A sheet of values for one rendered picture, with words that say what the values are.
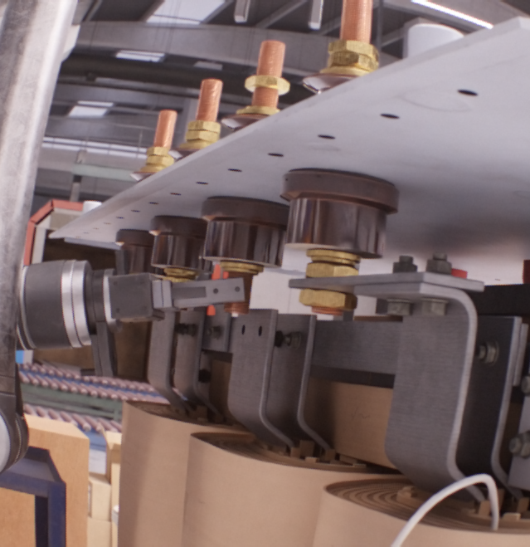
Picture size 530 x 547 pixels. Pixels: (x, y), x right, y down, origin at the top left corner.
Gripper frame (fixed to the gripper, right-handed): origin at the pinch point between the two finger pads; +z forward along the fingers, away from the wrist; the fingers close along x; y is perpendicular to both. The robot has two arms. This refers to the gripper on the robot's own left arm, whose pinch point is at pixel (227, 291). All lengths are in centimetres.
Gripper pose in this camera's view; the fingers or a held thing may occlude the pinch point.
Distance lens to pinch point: 123.6
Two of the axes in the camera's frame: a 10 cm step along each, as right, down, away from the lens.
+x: 0.0, 0.7, 10.0
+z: 10.0, -0.8, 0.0
